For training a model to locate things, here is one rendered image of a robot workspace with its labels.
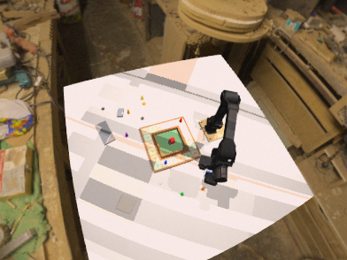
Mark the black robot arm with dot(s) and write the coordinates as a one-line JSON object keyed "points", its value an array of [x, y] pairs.
{"points": [[229, 104]]}

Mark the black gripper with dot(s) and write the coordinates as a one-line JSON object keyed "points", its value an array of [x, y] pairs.
{"points": [[209, 175]]}

